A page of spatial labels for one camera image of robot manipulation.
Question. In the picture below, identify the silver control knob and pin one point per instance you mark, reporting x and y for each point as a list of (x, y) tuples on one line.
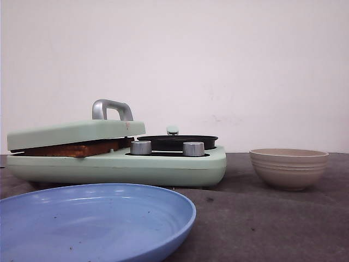
[(193, 149), (140, 148)]

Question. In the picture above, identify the white bread slice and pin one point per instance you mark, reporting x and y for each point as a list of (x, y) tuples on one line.
[(84, 149)]

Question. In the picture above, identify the mint green breakfast maker base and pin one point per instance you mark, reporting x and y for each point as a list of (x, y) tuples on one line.
[(159, 168)]

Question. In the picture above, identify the left silver control knob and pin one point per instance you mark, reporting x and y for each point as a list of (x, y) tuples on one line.
[(140, 148)]

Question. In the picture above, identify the blue plastic plate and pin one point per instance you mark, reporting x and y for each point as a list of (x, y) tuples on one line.
[(95, 222)]

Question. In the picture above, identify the black round frying pan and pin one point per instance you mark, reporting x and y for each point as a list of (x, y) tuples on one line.
[(175, 142)]

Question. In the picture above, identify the right silver control knob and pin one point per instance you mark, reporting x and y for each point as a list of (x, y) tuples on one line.
[(193, 149)]

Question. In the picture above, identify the breakfast maker hinged lid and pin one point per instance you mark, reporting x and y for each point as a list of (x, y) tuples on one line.
[(110, 120)]

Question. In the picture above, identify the beige ribbed bowl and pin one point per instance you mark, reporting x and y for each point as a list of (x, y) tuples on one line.
[(289, 169)]

